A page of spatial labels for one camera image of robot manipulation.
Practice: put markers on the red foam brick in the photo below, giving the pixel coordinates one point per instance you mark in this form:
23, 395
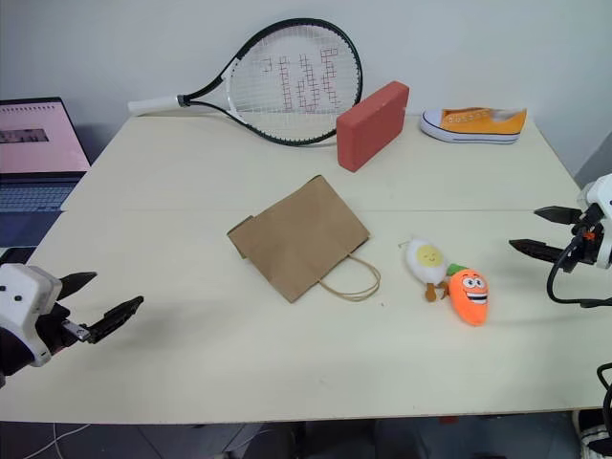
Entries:
368, 129

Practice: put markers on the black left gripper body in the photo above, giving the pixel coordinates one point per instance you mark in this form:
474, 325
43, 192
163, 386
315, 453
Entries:
59, 330

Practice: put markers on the black white tennis racket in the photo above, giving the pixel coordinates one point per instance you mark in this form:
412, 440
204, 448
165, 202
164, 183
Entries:
306, 129

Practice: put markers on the yellow canvas sneaker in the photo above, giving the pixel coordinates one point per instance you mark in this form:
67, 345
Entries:
483, 128

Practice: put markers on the egg plush toy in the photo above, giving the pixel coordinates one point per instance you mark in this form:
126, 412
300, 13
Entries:
426, 262

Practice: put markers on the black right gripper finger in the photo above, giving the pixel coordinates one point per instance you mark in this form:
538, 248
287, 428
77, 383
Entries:
559, 214
538, 249

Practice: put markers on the carrot plush toy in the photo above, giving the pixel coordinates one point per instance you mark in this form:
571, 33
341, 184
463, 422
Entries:
471, 296

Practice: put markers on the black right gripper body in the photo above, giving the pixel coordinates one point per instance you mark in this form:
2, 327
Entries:
585, 248

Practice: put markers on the black white rounded shape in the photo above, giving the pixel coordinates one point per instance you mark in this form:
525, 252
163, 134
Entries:
595, 440

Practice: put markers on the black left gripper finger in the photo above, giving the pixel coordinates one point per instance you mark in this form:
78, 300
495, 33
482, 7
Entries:
115, 318
76, 283

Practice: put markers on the open grey laptop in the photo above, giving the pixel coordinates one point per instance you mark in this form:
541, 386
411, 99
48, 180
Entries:
33, 158

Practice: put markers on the brown paper bag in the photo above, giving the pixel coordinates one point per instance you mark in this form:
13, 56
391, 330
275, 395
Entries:
296, 239

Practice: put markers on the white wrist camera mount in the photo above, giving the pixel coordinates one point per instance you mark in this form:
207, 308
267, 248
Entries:
603, 191
24, 301

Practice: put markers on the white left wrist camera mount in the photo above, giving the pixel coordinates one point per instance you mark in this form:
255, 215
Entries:
24, 301

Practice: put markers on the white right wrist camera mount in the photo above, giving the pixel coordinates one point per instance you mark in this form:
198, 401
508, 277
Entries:
603, 191

